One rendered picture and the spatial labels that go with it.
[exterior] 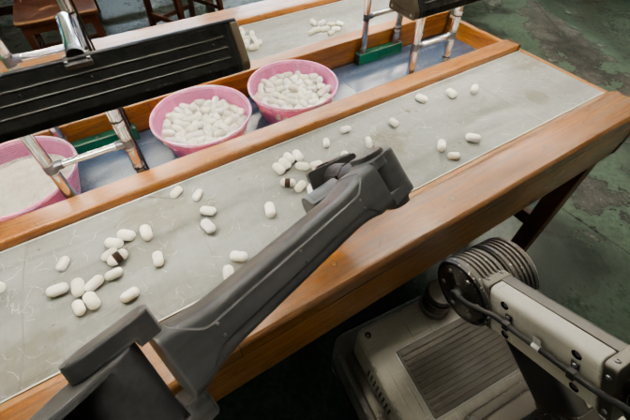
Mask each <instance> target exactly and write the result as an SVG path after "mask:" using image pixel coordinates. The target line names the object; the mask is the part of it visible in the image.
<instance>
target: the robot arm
mask: <svg viewBox="0 0 630 420"><path fill-rule="evenodd" d="M306 178H307V181H308V182H309V183H310V185H311V187H312V190H313V191H312V192H310V193H309V194H308V195H307V196H305V197H304V198H302V200H301V201H302V204H303V207H304V209H305V211H306V214H305V215H304V216H303V217H301V218H300V219H299V220H297V221H296V222H295V223H294V224H293V225H292V226H291V227H290V228H289V229H287V230H286V231H285V232H283V233H282V234H281V235H280V236H278V237H277V238H276V239H275V240H273V241H272V242H271V243H270V244H269V245H267V246H266V247H265V248H263V249H262V250H261V251H260V252H258V253H257V254H256V255H255V256H253V257H252V258H251V259H250V260H248V261H247V262H246V263H245V264H243V265H242V266H241V267H240V268H238V269H237V270H236V271H235V272H233V273H232V274H231V275H230V276H228V277H227V278H226V279H224V280H223V281H222V282H221V283H220V284H218V285H217V286H216V288H214V289H213V290H212V291H211V292H209V293H208V294H207V295H205V296H204V297H203V298H201V299H200V300H199V301H197V302H196V303H194V304H193V305H191V306H190V307H188V308H186V309H184V310H183V311H181V312H179V313H177V314H176V315H174V316H172V317H171V318H169V319H167V320H165V321H163V322H158V320H157V319H156V317H155V316H154V315H153V313H152V312H151V310H150V309H149V308H148V306H147V305H146V304H143V305H140V306H137V307H135V308H134V309H132V310H131V311H130V312H129V313H128V314H126V315H125V316H123V317H122V318H121V319H119V320H118V321H117V322H115V323H114V324H112V325H111V326H109V327H108V328H107V329H105V330H104V331H103V332H101V333H100V334H98V335H97V336H96V337H94V338H93V339H91V340H90V341H88V342H87V343H86V344H84V345H83V346H82V347H81V348H80V349H79V350H77V351H76V352H75V353H73V354H72V355H71V356H70V357H67V358H66V359H65V361H64V362H63V363H62V364H61V365H60V366H59V367H58V370H59V371H60V372H61V374H62V375H63V376H64V377H65V379H66V380H67V382H68V384H67V385H66V386H65V387H63V388H62V389H61V390H60V391H59V392H58V393H57V394H55V395H54V396H53V397H52V398H51V399H50V400H49V401H48V402H47V403H46V404H45V405H44V406H43V407H42V408H41V409H39V410H38V411H37V412H36V413H35V414H34V415H33V416H32V417H31V418H30V419H29V420H213V419H214V418H215V417H216V416H217V415H218V413H219V407H218V405H217V403H216V402H215V400H214V399H213V398H212V396H211V395H210V393H209V392H208V391H207V388H208V387H209V386H210V384H211V382H212V380H213V379H214V377H215V376H216V374H217V373H218V371H219V370H220V368H221V367H222V366H223V364H224V363H225V362H226V360H227V359H228V358H229V357H230V355H231V354H232V353H233V352H234V350H235V349H236V348H237V347H238V346H239V345H240V344H241V343H242V341H243V340H244V339H245V338H246V337H247V336H248V335H249V334H250V333H251V332H252V331H253V330H254V329H255V328H256V327H257V326H258V325H259V324H260V323H262V322H263V321H264V320H265V319H266V318H267V317H268V316H269V315H270V314H271V313H272V312H273V311H274V310H275V309H276V308H277V307H278V306H279V305H280V304H281V303H282V302H283V301H284V300H285V299H286V298H287V297H288V296H289V295H290V294H291V293H292V292H294V291H295V290H296V289H297V288H298V287H299V286H300V285H301V284H302V283H303V282H304V281H305V280H306V279H307V278H308V277H309V276H310V275H311V274H312V273H313V272H314V271H315V270H316V269H317V268H318V267H319V266H320V265H321V264H322V263H323V262H324V261H325V260H327V259H328V258H329V257H330V256H331V255H332V254H333V253H334V252H335V251H336V250H337V249H338V248H339V247H340V246H341V245H342V244H343V243H344V242H345V241H346V240H347V239H348V238H349V237H350V236H351V235H352V234H353V233H354V232H355V231H356V230H358V229H359V228H360V227H361V226H362V225H364V224H365V223H366V222H368V221H369V220H371V219H372V218H375V217H376V216H378V215H381V214H383V213H384V212H385V211H386V210H394V209H397V208H399V207H401V206H403V205H404V204H406V203H407V202H408V201H409V200H410V197H409V193H410V192H411V191H412V190H413V184H412V182H411V180H410V179H409V177H408V175H407V174H406V173H405V171H404V169H403V168H402V166H401V164H400V162H399V161H398V158H397V156H396V155H395V153H394V151H393V149H392V148H391V146H386V147H384V148H382V147H381V146H378V147H375V148H372V149H369V150H367V151H365V152H364V153H362V154H361V155H359V156H358V157H357V156H356V155H355V153H348V154H343V155H341V156H338V157H335V158H331V159H329V160H327V161H325V162H324V163H321V164H319V165H317V166H315V167H314V170H313V171H310V172H307V173H306ZM147 342H149V343H150V345H151V346H152V347H153V349H154V350H155V352H156V353H157V355H158V356H159V357H160V359H161V360H162V362H163V363H164V364H165V366H166V367H167V368H168V370H169V371H170V372H171V374H172V375H173V376H174V378H175V379H176V380H177V382H178V383H179V384H180V385H181V387H182V388H183V389H182V390H181V391H180V392H179V393H178V394H177V395H176V396H175V395H174V394H173V392H172V391H171V389H170V388H169V387H168V385H167V384H166V383H165V382H164V381H163V379H162V378H161V377H160V375H159V374H158V372H157V371H156V370H155V368H154V367H153V365H152V364H151V363H150V361H149V360H148V359H147V357H146V356H145V355H144V353H143V351H142V350H141V349H140V347H139V346H138V345H137V344H139V345H140V346H142V347H143V346H144V345H145V344H146V343H147Z"/></svg>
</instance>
